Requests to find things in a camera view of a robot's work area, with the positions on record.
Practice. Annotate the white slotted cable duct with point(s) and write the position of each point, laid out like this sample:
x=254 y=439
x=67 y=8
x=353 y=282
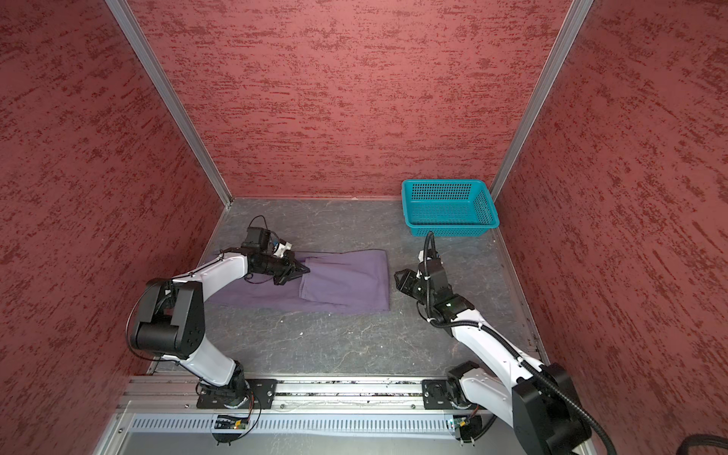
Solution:
x=434 y=426

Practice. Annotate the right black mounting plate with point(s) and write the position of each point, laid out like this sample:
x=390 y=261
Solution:
x=435 y=394

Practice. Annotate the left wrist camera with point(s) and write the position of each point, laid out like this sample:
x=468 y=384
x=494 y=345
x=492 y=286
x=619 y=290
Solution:
x=264 y=241

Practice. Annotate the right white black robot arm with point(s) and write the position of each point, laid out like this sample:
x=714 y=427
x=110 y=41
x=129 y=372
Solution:
x=538 y=401

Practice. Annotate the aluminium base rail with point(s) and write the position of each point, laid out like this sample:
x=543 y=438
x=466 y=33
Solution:
x=174 y=392

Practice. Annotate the right small circuit board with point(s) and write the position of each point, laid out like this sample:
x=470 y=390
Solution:
x=466 y=427

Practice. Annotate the purple trousers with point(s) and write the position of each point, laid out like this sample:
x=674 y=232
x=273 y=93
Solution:
x=349 y=283

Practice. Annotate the left aluminium corner post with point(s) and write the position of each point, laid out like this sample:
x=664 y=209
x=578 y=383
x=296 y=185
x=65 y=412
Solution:
x=132 y=31

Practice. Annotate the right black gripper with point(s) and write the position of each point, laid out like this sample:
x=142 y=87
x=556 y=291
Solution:
x=406 y=281

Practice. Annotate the right aluminium corner post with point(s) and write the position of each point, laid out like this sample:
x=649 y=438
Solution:
x=572 y=24

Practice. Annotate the small circuit board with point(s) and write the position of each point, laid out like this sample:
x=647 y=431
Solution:
x=466 y=427
x=230 y=422

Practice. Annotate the left small circuit board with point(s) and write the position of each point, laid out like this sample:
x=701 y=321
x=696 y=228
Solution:
x=230 y=422

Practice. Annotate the aluminium corner post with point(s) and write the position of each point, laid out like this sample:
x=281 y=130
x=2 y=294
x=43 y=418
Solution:
x=572 y=24
x=132 y=31

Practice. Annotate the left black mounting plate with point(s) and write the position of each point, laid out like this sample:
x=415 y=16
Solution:
x=260 y=393

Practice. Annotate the teal plastic basket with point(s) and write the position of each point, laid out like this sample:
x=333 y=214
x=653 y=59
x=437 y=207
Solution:
x=448 y=207

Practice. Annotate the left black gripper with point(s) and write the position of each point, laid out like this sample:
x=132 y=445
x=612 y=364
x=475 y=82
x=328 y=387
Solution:
x=287 y=274

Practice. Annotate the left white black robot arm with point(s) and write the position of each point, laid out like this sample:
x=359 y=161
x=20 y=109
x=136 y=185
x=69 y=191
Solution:
x=168 y=322

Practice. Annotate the black mounting plate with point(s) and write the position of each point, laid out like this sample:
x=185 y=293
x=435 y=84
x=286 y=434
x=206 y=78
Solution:
x=435 y=394
x=260 y=393

